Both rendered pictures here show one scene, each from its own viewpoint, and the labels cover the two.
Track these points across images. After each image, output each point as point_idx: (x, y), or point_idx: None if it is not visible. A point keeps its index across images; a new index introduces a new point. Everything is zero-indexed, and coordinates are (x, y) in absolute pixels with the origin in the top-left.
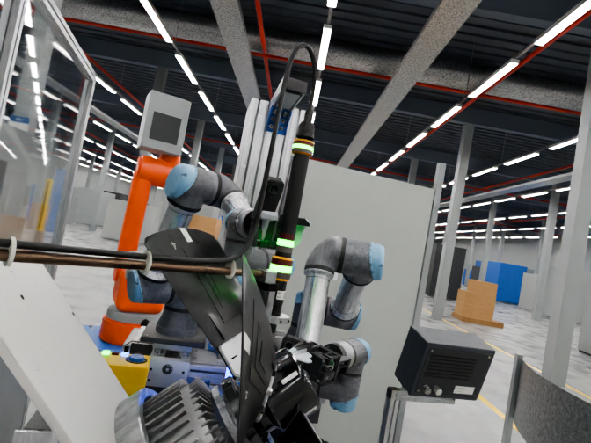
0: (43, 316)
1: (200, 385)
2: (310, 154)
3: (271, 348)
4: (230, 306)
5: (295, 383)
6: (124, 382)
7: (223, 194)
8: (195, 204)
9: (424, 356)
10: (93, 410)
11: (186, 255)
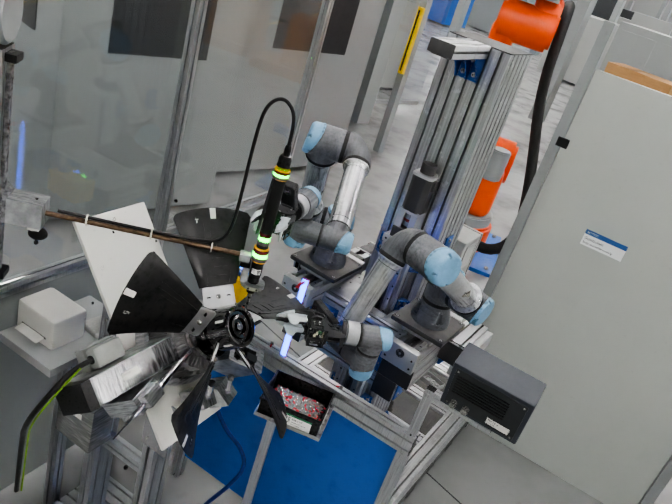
0: (124, 242)
1: None
2: (281, 180)
3: (188, 300)
4: (221, 267)
5: (219, 326)
6: None
7: (345, 157)
8: (322, 161)
9: (452, 373)
10: None
11: (203, 228)
